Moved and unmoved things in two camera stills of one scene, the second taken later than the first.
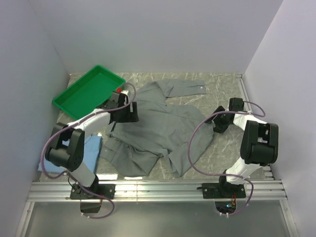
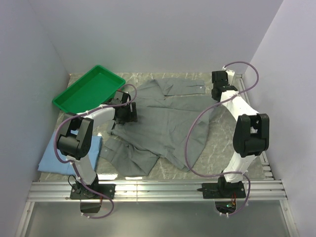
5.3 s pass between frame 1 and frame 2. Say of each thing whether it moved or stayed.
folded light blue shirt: stayed
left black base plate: stayed
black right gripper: moved
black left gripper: stayed
